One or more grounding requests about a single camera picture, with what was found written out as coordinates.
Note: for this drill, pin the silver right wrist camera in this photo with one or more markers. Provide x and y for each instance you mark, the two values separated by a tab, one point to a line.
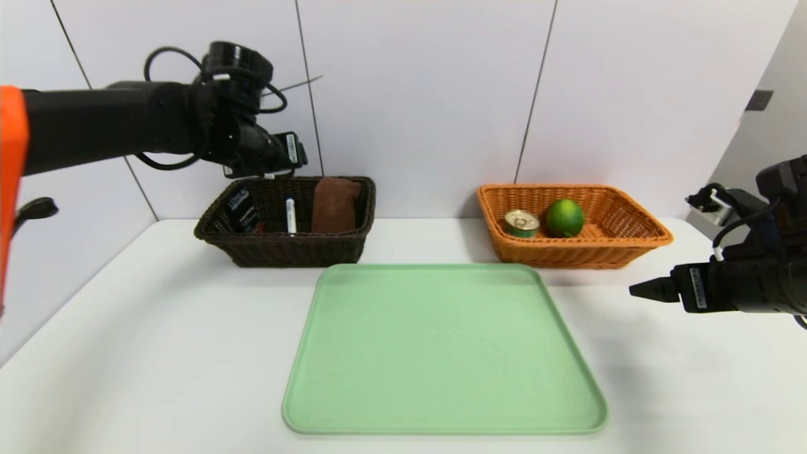
715	202

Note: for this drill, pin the white marker with blue cap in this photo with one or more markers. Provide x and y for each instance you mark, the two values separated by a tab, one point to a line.
290	216

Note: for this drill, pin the black facial cleanser tube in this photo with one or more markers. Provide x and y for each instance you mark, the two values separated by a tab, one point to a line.
243	211

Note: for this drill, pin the light green plastic tray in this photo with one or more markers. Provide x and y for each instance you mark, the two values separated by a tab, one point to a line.
454	353

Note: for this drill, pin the brown towel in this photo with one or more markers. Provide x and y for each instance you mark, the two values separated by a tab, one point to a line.
334	205

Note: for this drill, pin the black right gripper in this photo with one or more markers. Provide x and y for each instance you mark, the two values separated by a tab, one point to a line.
696	287

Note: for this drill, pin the dark brown wicker basket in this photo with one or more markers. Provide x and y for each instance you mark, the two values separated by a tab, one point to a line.
290	249

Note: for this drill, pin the tin can with pull tab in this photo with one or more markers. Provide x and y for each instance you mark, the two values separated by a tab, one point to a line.
522	224

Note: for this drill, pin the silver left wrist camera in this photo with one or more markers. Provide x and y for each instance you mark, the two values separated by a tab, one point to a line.
252	173

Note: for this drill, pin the orange wicker basket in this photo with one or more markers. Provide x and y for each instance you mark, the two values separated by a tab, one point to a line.
605	246

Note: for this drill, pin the green lime fruit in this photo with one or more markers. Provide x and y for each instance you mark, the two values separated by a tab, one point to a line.
564	217

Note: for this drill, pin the grey wall switch plate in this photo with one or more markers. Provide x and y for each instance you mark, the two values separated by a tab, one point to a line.
759	101

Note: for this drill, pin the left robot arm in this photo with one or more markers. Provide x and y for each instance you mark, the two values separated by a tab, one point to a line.
107	126

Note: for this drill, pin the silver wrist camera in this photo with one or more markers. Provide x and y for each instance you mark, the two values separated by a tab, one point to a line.
715	202
252	173

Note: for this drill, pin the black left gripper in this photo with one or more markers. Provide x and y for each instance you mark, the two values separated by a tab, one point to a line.
292	149

